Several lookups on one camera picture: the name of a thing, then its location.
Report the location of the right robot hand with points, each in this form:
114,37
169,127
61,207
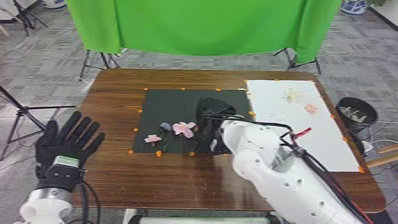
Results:
214,106

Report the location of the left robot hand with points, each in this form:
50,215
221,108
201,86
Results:
64,140

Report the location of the pink yellow-centred flower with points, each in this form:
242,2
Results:
309,108

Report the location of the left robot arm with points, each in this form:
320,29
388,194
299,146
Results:
50,200

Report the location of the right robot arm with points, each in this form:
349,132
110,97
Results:
278,173

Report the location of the dark mat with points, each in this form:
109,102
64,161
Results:
171,106

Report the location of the large pink flower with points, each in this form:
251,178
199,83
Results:
183,129

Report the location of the blue flower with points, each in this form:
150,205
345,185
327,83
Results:
166,126

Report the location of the black tripod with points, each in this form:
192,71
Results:
23,113
29,15

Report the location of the pale yellow flower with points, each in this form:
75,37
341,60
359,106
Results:
292,95

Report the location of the small pink flower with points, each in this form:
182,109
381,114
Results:
153,138

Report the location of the white sheet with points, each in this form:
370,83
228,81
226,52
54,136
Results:
295,133

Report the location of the black cloth stand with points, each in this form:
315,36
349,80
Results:
103,61

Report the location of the black waste bin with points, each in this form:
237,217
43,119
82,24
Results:
357,115

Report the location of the pale grey bar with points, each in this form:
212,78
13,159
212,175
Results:
201,218

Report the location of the blue and white vase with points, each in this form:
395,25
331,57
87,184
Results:
354,6
54,3

